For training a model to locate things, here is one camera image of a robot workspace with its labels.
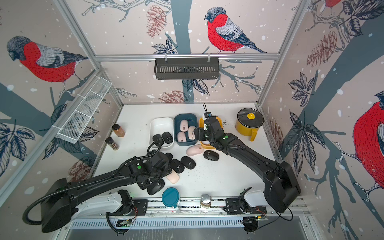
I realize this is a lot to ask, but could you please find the black mouse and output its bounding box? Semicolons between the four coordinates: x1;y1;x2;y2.
162;132;174;144
147;179;165;196
137;179;151;190
165;153;173;161
203;150;220;162
170;159;185;174
153;134;164;147
181;156;196;170

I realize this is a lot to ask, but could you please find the pink mouse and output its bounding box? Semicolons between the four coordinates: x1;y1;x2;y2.
177;132;187;143
188;126;196;140
166;170;180;184
186;145;204;157
180;120;189;132

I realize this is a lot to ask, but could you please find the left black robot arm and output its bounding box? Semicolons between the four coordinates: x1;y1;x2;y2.
22;149;172;233

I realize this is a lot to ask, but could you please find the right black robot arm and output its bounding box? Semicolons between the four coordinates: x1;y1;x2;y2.
194;113;301;214

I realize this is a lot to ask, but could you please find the yellow storage box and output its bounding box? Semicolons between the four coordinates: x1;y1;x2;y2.
199;116;223;150

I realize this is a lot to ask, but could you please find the teal storage box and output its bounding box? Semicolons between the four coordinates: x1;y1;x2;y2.
174;113;198;147

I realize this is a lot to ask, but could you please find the white storage box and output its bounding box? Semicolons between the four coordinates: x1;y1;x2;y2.
149;117;175;150

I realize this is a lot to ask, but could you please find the pink mouse top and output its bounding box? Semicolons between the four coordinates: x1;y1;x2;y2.
186;145;204;157

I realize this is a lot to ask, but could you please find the teal round lid container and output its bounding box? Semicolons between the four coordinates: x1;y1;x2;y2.
162;188;180;209

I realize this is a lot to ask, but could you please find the yellow pot with black lid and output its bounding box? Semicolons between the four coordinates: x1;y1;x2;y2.
236;108;265;142

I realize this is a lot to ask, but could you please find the brown spice bottle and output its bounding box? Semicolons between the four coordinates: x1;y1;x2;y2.
112;124;126;138

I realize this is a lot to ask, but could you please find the dark spice bottle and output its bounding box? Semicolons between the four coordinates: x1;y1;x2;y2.
105;137;120;151

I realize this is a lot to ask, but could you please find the small glass jar silver lid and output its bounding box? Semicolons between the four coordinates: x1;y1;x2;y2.
200;194;212;209

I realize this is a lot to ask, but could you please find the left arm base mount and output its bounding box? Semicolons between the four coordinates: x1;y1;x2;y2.
107;190;149;217

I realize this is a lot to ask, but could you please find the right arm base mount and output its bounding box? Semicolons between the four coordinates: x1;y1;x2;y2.
223;187;268;215

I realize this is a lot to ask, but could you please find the black hanging wire basket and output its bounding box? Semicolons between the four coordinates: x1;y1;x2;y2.
154;58;220;80

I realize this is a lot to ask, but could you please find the white wire mesh shelf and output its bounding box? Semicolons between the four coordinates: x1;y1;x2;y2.
56;77;112;144

